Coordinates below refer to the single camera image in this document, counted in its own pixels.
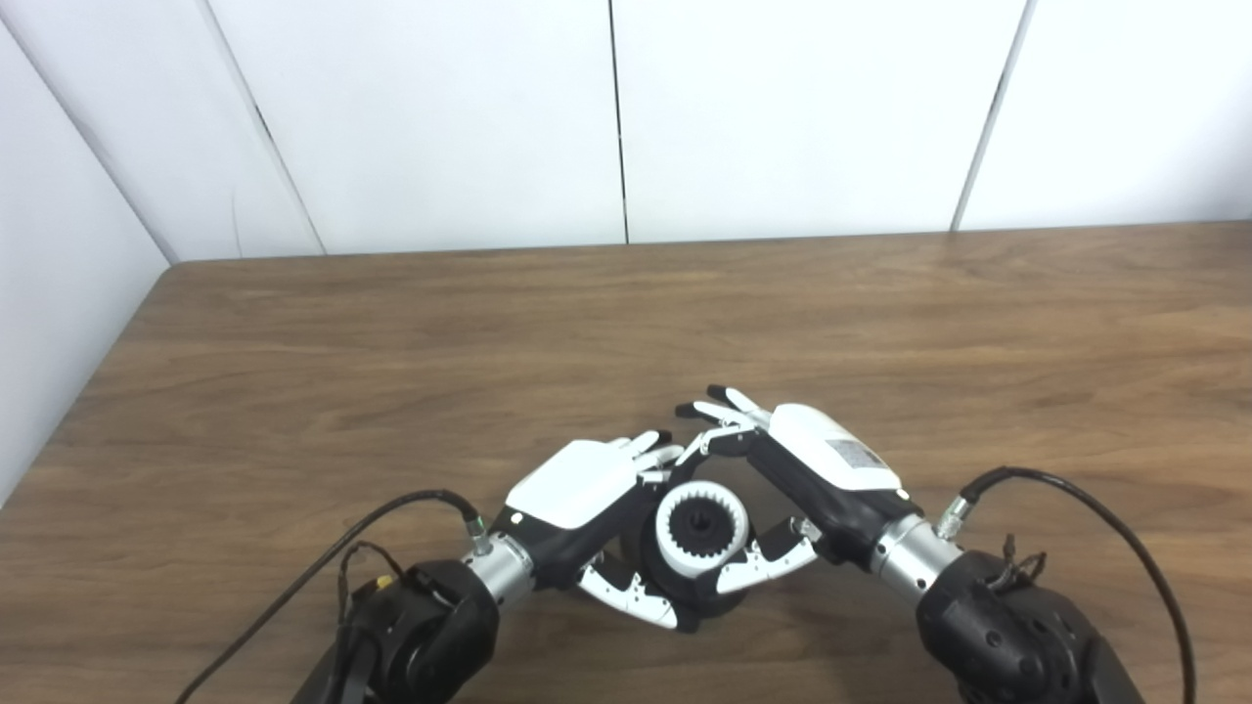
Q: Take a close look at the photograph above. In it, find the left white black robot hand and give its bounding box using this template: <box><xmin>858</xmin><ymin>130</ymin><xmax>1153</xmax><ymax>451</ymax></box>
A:
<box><xmin>492</xmin><ymin>430</ymin><xmax>686</xmax><ymax>632</ymax></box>

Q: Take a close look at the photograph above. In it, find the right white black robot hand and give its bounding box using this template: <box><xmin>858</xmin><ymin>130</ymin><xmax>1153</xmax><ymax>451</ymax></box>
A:
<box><xmin>675</xmin><ymin>384</ymin><xmax>925</xmax><ymax>595</ymax></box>

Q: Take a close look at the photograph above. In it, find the white toothed ring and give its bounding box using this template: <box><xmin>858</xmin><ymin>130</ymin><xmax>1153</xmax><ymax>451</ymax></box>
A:
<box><xmin>654</xmin><ymin>480</ymin><xmax>750</xmax><ymax>580</ymax></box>

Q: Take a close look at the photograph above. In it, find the round black part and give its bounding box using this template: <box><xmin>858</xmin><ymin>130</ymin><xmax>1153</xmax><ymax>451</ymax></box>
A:
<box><xmin>641</xmin><ymin>489</ymin><xmax>759</xmax><ymax>619</ymax></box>

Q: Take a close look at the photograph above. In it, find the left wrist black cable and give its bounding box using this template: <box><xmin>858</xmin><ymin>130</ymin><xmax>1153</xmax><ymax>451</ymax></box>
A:
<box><xmin>176</xmin><ymin>489</ymin><xmax>490</xmax><ymax>704</ymax></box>

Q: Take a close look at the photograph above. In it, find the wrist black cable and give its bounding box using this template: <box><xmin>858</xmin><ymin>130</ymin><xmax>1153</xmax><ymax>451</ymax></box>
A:
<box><xmin>937</xmin><ymin>466</ymin><xmax>1198</xmax><ymax>704</ymax></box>
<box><xmin>176</xmin><ymin>489</ymin><xmax>490</xmax><ymax>704</ymax></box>

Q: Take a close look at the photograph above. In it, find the thin black wire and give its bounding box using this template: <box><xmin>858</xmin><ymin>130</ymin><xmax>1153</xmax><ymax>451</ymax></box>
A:
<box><xmin>988</xmin><ymin>533</ymin><xmax>1050</xmax><ymax>588</ymax></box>

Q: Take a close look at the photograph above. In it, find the thin wire with yellow plug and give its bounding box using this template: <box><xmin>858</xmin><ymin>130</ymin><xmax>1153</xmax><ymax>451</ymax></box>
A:
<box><xmin>337</xmin><ymin>541</ymin><xmax>404</xmax><ymax>627</ymax></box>

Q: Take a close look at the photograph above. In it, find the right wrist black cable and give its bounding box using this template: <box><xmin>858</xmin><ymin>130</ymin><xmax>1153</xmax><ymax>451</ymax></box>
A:
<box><xmin>937</xmin><ymin>466</ymin><xmax>1198</xmax><ymax>704</ymax></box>

